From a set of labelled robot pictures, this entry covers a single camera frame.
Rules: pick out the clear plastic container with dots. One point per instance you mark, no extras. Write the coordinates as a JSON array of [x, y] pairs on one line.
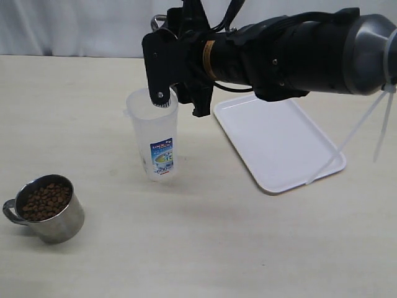
[[156, 133]]

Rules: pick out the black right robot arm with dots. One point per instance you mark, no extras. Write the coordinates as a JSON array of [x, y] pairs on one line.
[[280, 58]]

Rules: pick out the white backdrop curtain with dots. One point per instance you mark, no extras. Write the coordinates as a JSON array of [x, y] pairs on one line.
[[115, 28]]

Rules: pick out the steel mug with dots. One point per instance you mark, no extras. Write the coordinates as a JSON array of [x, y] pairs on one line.
[[159, 22], [57, 229]]

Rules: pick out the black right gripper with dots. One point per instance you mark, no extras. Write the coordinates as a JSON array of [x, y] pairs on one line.
[[186, 28]]

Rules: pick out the white plastic tray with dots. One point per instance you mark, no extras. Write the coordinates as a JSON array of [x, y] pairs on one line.
[[278, 142]]

